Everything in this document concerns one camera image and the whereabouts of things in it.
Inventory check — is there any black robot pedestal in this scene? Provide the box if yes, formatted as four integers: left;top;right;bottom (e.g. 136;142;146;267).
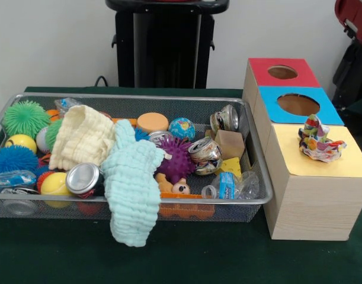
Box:
105;0;230;89

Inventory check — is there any printed silver drink can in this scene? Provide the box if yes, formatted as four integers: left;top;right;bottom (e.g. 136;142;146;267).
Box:
188;136;225;176

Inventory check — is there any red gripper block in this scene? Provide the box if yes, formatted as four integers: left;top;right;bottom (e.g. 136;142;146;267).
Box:
332;0;362;89

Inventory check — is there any mint green waffle cloth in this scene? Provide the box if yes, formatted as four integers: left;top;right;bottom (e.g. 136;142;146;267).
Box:
101;119;166;248

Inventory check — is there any cream waffle cloth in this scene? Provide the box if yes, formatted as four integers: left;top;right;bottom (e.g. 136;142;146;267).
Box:
49;105;116;172

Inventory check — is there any yellow tennis ball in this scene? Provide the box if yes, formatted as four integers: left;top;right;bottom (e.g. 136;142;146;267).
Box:
40;172;73;208

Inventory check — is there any orange plush toy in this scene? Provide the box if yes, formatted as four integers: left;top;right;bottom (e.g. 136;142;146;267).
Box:
155;172;191;195

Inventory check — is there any crushed red soda can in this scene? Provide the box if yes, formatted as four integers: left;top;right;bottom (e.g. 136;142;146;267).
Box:
65;162;106;199

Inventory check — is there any blue spiky rubber ball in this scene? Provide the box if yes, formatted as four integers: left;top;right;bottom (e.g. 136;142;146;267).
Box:
0;144;40;178

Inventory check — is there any crushed bottle with blue label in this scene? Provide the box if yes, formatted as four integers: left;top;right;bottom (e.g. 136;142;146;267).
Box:
201;171;260;199

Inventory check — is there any wooden box with three holes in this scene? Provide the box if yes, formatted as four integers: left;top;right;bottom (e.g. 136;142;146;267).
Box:
242;57;362;241

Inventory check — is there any purple spiky monster toy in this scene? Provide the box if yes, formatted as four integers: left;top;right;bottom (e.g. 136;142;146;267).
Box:
156;136;197;183

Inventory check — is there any green spiky rubber ball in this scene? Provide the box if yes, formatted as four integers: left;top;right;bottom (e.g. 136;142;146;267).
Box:
2;99;52;138

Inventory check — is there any dark green tablecloth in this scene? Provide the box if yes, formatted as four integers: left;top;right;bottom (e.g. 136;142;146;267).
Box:
0;86;362;284

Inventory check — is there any shallow wire mesh bin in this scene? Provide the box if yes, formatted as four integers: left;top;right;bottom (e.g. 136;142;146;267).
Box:
0;92;273;223

